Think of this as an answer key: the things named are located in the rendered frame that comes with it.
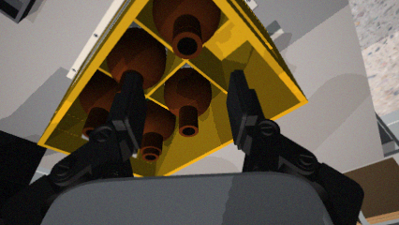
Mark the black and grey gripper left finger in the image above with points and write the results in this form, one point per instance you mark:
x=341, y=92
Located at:
x=109, y=148

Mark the yellow translucent crate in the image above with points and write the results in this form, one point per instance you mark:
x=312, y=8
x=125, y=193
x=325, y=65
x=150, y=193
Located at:
x=275, y=85

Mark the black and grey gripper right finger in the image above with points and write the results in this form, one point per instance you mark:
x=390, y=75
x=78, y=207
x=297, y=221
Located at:
x=267, y=150

